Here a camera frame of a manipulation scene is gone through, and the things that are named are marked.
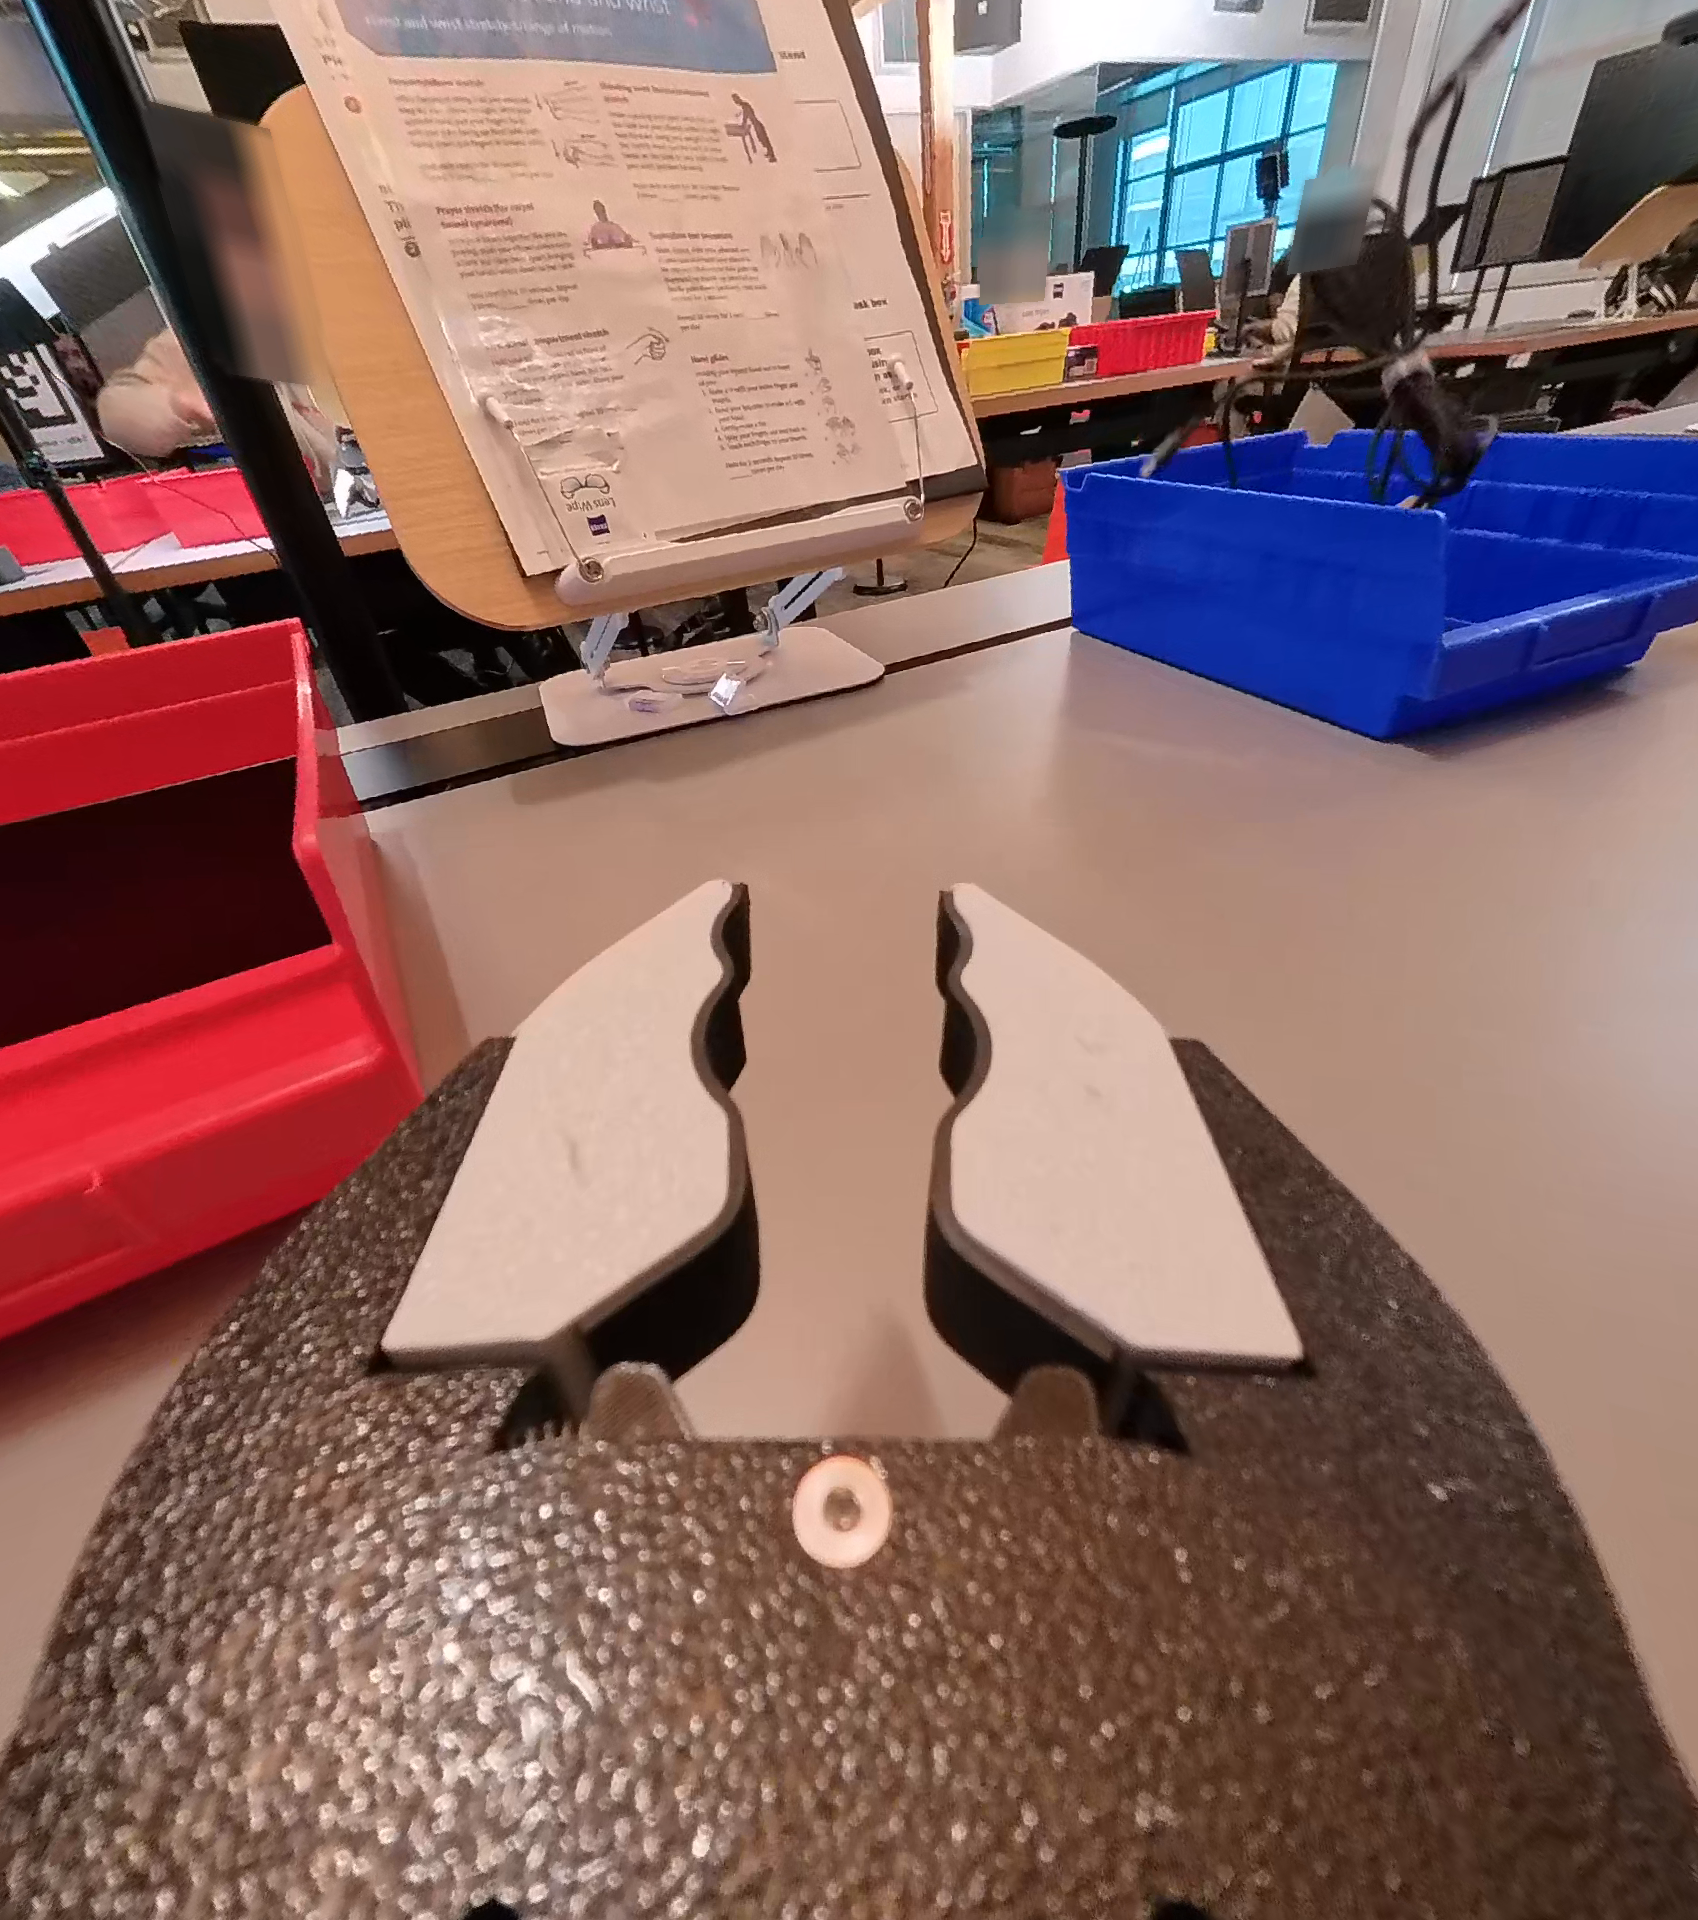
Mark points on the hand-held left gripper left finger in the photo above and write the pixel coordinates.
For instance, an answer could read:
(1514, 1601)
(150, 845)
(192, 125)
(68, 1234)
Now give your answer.
(594, 1154)

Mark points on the black and white tag board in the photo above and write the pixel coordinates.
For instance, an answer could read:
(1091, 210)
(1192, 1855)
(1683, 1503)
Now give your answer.
(48, 397)

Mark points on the small red bin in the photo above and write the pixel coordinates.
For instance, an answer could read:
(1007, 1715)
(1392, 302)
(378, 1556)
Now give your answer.
(1144, 345)

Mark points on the small yellow bin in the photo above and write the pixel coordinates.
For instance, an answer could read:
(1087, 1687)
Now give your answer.
(1012, 364)

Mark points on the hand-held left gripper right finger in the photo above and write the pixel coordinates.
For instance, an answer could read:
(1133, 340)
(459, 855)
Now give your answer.
(1087, 1174)

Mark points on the wooden document stand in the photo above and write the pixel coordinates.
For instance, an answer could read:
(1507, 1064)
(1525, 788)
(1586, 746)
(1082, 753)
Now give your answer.
(413, 496)

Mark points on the blue plastic bin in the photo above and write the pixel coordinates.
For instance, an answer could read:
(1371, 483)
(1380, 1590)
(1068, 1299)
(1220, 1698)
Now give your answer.
(1285, 584)

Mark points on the shallow red bin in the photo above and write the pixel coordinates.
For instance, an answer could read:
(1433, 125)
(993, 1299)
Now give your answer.
(84, 517)

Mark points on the laminated exercise sheet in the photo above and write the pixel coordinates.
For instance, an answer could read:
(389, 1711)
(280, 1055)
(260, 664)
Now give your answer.
(594, 226)

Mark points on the red plastic bin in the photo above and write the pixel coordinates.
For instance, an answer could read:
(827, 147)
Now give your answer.
(145, 1080)

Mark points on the large white instruction sheet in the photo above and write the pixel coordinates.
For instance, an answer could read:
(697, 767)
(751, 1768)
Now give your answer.
(911, 270)

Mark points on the black metal pole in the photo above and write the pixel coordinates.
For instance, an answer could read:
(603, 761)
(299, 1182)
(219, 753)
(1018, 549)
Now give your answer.
(263, 496)

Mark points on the black tripod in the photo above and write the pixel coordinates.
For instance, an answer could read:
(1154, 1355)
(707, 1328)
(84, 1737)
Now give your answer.
(29, 451)

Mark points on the black monitor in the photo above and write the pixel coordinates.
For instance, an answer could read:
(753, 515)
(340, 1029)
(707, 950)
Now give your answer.
(1673, 137)

